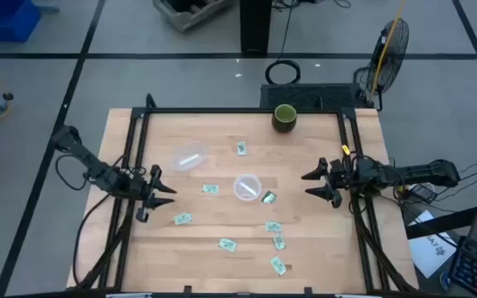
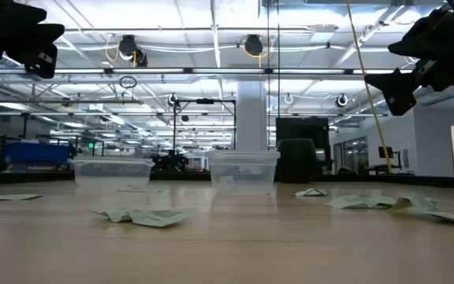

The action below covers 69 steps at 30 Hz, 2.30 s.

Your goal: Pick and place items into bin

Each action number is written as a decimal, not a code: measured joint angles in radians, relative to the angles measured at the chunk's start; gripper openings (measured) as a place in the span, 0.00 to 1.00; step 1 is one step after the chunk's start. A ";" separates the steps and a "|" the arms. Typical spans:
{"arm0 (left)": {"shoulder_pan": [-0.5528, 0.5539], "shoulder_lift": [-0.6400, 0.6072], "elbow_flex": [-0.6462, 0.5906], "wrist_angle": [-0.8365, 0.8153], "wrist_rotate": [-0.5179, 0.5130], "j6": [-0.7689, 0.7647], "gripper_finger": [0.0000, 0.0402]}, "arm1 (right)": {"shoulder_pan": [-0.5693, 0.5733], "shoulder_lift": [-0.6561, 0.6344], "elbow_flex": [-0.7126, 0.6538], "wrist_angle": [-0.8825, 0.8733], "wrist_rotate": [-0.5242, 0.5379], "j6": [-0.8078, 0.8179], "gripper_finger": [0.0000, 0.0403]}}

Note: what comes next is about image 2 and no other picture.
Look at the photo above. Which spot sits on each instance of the small paper slip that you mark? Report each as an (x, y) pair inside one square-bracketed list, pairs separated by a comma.
[(311, 193)]

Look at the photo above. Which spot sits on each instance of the long curled printed paper slip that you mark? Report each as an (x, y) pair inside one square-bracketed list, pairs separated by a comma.
[(420, 205)]

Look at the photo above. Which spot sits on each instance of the black cabinet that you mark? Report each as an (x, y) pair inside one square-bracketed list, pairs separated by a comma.
[(302, 128)]

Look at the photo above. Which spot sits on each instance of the white building column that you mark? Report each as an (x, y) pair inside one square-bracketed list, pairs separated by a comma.
[(251, 118)]

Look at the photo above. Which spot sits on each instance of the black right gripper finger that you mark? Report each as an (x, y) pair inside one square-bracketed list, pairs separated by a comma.
[(424, 39), (400, 90)]

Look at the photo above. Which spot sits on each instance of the blue bin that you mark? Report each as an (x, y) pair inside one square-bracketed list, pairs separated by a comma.
[(38, 153)]

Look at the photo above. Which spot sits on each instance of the white paper slip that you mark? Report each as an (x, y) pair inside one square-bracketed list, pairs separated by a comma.
[(6, 196)]

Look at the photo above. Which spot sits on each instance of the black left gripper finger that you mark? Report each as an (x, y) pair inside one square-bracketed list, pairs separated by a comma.
[(42, 35), (42, 67)]

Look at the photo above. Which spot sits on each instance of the dark cylindrical bin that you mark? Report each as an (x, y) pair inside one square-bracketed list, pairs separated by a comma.
[(297, 161)]

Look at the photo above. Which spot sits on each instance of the black metal frame rig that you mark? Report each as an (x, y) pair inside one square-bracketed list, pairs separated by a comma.
[(174, 130)]

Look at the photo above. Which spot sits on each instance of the wide shallow clear plastic container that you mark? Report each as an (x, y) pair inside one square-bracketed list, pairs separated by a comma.
[(112, 171)]

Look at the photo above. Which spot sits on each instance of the wide paper slip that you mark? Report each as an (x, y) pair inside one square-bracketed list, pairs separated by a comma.
[(361, 202)]

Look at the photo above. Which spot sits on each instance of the monitor on stand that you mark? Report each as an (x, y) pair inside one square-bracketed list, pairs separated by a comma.
[(385, 152)]

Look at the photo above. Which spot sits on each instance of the yellow slanted pole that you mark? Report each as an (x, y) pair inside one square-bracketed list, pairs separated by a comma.
[(369, 90)]

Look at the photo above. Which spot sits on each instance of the tall clear plastic container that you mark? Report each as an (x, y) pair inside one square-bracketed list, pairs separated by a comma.
[(243, 173)]

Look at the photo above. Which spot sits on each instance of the crumpled printed paper slip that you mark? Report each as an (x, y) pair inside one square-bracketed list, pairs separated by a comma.
[(152, 217)]

